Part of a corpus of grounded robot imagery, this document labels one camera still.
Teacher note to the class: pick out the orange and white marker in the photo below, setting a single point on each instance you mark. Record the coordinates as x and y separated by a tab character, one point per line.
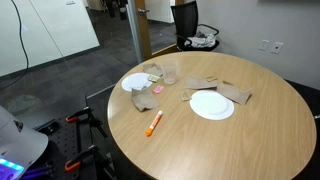
154	123

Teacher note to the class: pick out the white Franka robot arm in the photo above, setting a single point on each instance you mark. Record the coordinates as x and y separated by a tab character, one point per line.
20	143

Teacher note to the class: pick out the clear plastic cup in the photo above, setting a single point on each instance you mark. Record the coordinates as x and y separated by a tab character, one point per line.
170	71

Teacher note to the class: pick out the pink sweetener packet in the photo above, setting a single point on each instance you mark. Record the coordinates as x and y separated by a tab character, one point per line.
158	89

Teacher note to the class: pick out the yellow sweetener packet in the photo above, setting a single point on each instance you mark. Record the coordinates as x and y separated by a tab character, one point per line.
153	78

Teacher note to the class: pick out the tan sugar packet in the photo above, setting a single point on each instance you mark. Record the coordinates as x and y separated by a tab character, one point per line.
184	95
211	79

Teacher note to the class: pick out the white paper plate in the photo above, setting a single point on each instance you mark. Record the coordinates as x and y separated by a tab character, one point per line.
211	105
135	81

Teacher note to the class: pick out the wooden door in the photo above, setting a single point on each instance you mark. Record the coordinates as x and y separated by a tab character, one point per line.
146	33

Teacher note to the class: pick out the white crumpled cloth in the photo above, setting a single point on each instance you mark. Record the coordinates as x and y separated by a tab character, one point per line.
201	40

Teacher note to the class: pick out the black mesh office chair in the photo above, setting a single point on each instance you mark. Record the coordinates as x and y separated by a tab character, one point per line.
185	20

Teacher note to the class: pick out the black optical breadboard base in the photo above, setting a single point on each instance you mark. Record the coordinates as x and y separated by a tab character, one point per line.
68	140

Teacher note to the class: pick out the metal glass door frame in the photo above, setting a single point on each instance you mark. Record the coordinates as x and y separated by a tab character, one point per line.
134	30

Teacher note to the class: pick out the white wall outlet plate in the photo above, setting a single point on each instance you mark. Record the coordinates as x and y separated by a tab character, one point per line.
264	45
276	47

